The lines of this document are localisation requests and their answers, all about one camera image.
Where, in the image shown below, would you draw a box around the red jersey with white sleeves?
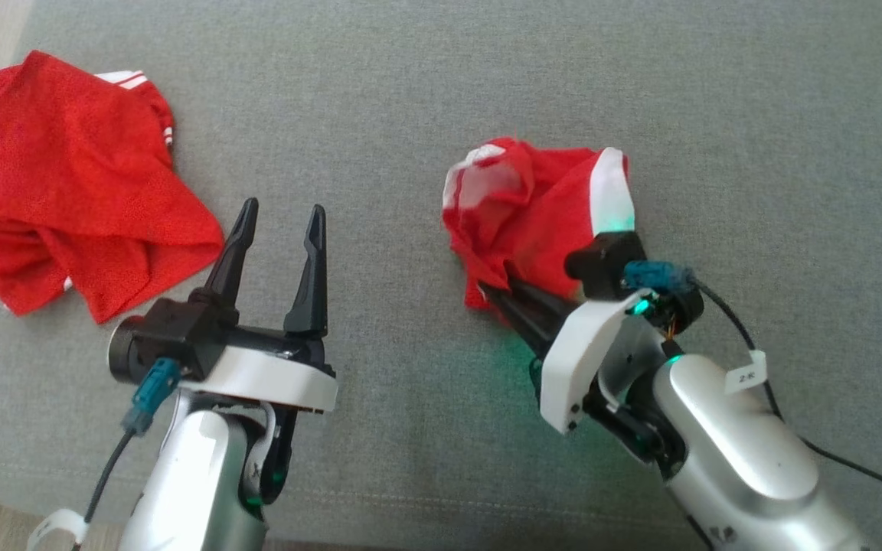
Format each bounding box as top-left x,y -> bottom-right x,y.
0,51 -> 225,324

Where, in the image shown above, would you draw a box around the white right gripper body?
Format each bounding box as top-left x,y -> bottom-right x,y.
538,289 -> 658,436

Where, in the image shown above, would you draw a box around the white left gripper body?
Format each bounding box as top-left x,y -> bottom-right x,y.
179,325 -> 339,415

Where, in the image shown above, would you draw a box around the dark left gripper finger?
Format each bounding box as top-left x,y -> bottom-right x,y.
202,197 -> 260,308
283,204 -> 329,339

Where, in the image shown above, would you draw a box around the red shorts with white stripe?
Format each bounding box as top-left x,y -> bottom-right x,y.
442,137 -> 635,322

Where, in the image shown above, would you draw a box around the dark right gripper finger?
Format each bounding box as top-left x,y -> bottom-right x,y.
477,280 -> 564,360
502,263 -> 581,326

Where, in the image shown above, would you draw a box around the grey sofa seat cushion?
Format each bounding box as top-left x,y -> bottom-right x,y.
0,0 -> 882,551

